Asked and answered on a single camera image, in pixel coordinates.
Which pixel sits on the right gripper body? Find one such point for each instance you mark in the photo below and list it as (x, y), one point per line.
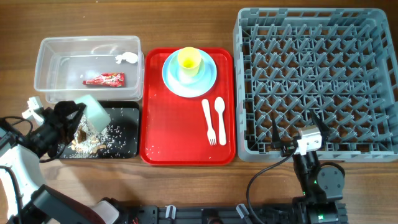
(288, 147)

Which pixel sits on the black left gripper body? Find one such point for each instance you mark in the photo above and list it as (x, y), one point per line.
(48, 135)

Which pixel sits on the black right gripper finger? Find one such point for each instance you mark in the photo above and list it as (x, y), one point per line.
(275, 133)
(324, 129)

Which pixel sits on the green bowl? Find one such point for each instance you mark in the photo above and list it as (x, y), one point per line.
(95, 114)

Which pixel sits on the red snack wrapper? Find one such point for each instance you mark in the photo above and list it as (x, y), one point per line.
(115, 80)

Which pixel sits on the white tissue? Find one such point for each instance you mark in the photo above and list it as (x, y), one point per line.
(128, 57)

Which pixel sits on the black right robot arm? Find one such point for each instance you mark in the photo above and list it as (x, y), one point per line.
(322, 183)

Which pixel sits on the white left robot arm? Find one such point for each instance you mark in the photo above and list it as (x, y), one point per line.
(30, 199)

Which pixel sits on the black waste tray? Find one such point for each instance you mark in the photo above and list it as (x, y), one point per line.
(124, 130)

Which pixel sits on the grey dishwasher rack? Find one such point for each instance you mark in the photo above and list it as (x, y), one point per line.
(338, 63)

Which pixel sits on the rice and food scraps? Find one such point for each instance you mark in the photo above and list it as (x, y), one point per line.
(90, 140)

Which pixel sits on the clear plastic bin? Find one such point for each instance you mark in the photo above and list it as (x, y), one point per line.
(64, 62)

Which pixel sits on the white plastic fork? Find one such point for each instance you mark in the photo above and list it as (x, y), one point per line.
(211, 135)

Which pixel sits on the white plastic spoon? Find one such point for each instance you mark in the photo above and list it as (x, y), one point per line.
(220, 107)

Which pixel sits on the light blue plate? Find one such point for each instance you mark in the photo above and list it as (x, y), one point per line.
(196, 89)

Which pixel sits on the red plastic tray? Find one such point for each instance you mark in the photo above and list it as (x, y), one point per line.
(173, 128)

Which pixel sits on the yellow plastic cup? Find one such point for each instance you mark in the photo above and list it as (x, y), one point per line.
(189, 60)

